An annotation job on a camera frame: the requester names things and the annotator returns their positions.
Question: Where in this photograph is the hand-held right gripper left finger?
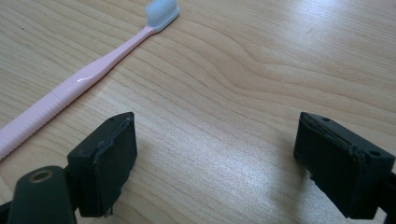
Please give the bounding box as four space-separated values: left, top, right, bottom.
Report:
66 111 138 218

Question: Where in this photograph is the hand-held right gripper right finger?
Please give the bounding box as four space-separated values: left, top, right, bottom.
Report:
293 111 396 220

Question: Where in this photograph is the pink toothbrush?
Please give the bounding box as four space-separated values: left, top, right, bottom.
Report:
0 0 181 161

